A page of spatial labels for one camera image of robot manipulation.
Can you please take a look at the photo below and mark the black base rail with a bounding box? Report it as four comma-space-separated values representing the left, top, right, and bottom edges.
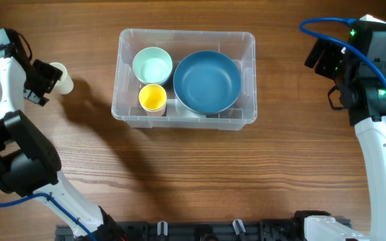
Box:
54, 219, 301, 241

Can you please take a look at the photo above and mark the pale green cup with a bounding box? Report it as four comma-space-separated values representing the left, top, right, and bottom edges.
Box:
50, 62, 74, 95

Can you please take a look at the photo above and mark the yellow cup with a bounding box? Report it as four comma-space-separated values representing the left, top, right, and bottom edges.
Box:
139, 84, 168, 112

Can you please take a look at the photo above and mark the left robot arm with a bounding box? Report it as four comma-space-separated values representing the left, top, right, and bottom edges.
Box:
0, 28, 128, 240

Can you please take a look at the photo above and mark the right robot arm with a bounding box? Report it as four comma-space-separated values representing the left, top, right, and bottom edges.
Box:
300, 15, 386, 240

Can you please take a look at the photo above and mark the pink cup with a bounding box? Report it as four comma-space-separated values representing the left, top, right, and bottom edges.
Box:
145, 106, 166, 116

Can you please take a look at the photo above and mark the blue bowl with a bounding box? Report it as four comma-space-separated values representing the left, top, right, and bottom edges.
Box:
173, 50, 242, 115

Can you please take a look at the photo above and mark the cream bowl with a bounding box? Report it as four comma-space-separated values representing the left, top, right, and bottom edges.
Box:
178, 98, 236, 115

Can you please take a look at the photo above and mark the right blue cable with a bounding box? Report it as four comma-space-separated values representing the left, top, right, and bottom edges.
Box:
299, 17, 386, 195

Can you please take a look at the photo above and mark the clear plastic storage bin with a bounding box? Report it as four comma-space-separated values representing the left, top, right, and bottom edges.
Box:
111, 29, 258, 131

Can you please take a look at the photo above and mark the mint green small bowl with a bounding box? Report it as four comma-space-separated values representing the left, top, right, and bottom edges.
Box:
133, 47, 173, 86

